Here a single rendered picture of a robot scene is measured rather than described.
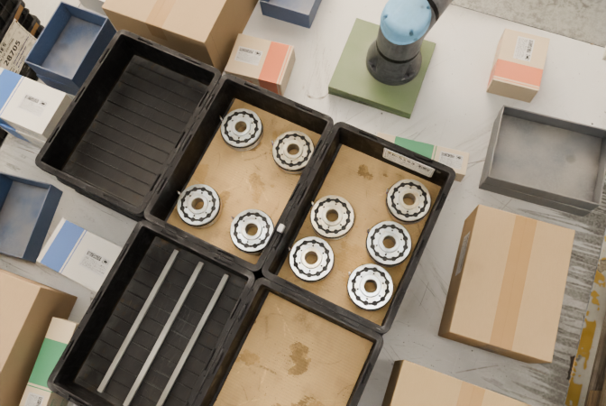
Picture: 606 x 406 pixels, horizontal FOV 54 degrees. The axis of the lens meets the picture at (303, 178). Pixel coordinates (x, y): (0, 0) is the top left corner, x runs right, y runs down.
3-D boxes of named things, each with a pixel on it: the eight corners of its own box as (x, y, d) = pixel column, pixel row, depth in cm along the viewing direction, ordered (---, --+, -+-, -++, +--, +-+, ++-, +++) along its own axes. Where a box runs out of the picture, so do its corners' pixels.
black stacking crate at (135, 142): (134, 51, 160) (120, 29, 149) (231, 93, 155) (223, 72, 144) (55, 179, 150) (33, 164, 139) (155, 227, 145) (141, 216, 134)
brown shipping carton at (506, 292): (464, 220, 152) (478, 203, 137) (551, 244, 149) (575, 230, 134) (437, 336, 144) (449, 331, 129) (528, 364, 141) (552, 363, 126)
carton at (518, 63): (498, 42, 167) (505, 28, 160) (540, 52, 165) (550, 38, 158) (485, 92, 163) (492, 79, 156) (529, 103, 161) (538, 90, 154)
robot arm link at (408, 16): (366, 45, 154) (372, 13, 141) (395, 10, 158) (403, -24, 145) (406, 69, 152) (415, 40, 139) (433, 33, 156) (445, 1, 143)
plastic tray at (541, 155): (482, 182, 150) (487, 176, 145) (498, 112, 155) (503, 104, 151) (592, 210, 146) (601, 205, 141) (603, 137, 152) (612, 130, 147)
